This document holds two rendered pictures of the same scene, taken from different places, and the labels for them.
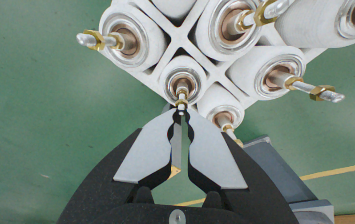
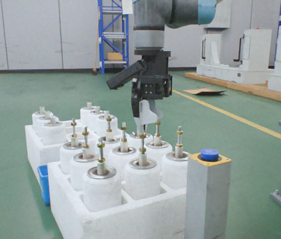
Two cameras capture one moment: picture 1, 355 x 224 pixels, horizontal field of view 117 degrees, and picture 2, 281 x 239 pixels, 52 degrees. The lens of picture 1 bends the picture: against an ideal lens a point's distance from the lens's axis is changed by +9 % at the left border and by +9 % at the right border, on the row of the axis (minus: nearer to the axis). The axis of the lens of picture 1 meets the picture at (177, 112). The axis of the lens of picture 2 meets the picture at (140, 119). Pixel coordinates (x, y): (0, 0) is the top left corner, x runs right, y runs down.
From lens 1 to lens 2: 77 cm
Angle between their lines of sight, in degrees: 92
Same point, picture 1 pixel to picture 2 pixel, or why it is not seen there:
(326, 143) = (280, 167)
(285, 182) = not seen: outside the picture
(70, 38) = not seen: outside the picture
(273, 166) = not seen: outside the picture
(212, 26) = (120, 153)
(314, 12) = (135, 145)
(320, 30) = not seen: hidden behind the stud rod
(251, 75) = (151, 150)
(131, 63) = (113, 173)
